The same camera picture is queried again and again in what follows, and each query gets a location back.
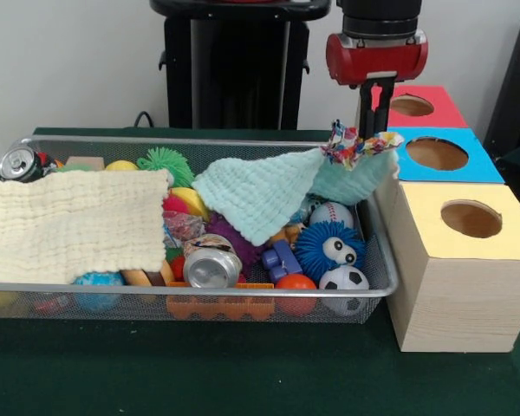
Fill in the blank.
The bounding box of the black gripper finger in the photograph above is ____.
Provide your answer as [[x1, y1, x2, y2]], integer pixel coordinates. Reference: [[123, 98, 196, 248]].
[[358, 84, 376, 139], [374, 80, 396, 135]]

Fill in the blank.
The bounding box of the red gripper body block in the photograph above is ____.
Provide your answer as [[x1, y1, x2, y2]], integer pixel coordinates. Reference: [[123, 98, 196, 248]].
[[325, 29, 429, 90]]

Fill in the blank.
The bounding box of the colourful patterned cloth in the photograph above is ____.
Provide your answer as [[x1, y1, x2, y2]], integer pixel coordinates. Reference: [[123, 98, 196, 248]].
[[319, 119, 405, 171]]

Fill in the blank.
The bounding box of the mint waffle cloth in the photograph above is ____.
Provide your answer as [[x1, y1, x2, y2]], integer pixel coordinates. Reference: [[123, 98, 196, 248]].
[[191, 146, 400, 247]]

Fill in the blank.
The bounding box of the wooden box with three holes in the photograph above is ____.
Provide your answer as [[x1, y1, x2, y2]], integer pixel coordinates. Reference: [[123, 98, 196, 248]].
[[353, 85, 520, 353]]

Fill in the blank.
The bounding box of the clear mesh bin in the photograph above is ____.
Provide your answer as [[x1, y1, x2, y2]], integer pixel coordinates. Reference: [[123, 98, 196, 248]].
[[0, 134, 400, 325]]

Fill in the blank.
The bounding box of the small baseball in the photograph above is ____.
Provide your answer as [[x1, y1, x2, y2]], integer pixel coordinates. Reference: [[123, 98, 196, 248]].
[[308, 201, 355, 231]]

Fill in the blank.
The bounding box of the blue spiky toy with eyes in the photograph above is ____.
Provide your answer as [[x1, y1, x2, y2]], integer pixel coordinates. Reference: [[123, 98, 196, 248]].
[[294, 220, 367, 278]]

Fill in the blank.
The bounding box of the small soccer ball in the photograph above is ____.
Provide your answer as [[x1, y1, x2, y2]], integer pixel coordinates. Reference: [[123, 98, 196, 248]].
[[318, 264, 370, 315]]

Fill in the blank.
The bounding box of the blue toy car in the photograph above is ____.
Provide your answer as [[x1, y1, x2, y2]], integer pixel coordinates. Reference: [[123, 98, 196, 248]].
[[261, 240, 303, 283]]

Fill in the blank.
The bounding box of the orange ball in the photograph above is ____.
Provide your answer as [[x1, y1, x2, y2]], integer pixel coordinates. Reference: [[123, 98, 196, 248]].
[[275, 273, 318, 317]]

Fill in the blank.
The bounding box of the green spiky ball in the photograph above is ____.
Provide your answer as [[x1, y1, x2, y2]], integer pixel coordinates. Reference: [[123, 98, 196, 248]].
[[136, 146, 196, 188]]

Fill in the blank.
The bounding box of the crushed silver can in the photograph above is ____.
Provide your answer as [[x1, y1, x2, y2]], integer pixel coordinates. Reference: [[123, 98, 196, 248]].
[[181, 233, 244, 289]]

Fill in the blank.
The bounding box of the dark green table cloth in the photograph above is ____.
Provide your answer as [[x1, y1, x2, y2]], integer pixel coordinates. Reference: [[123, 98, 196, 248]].
[[0, 126, 520, 416]]

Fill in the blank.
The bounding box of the cream waffle cloth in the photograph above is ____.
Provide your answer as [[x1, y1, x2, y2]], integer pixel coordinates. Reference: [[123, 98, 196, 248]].
[[0, 168, 174, 285]]

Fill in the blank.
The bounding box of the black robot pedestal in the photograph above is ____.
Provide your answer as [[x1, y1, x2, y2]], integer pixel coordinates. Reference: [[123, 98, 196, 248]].
[[149, 0, 333, 130]]

